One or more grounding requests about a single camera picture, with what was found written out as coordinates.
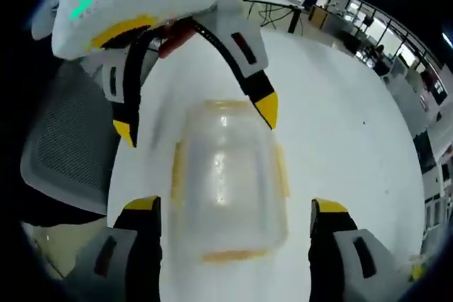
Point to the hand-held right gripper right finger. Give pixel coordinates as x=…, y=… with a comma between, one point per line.
x=327, y=245

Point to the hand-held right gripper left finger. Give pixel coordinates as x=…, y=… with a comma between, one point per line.
x=141, y=245

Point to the clear container with yellow buckles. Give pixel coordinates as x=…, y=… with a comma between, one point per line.
x=230, y=181

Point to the grey mesh office chair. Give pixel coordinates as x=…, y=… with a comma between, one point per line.
x=67, y=139

